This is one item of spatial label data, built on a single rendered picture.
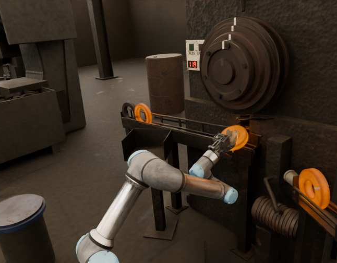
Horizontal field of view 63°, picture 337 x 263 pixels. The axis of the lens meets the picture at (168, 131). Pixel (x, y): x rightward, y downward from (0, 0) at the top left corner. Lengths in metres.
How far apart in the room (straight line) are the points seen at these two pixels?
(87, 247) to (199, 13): 1.35
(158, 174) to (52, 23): 2.86
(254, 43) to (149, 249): 1.38
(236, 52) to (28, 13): 2.68
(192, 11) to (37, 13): 2.19
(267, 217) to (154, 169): 0.60
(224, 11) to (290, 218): 1.08
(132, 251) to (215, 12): 1.53
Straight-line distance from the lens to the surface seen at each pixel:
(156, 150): 1.76
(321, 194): 1.17
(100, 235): 1.22
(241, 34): 1.35
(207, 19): 1.71
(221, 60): 1.34
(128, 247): 1.98
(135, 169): 1.15
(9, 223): 1.75
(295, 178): 1.28
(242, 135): 1.52
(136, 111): 2.22
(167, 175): 1.07
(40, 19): 3.60
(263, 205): 1.41
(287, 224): 1.36
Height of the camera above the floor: 1.35
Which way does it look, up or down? 21 degrees down
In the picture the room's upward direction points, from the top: 5 degrees counter-clockwise
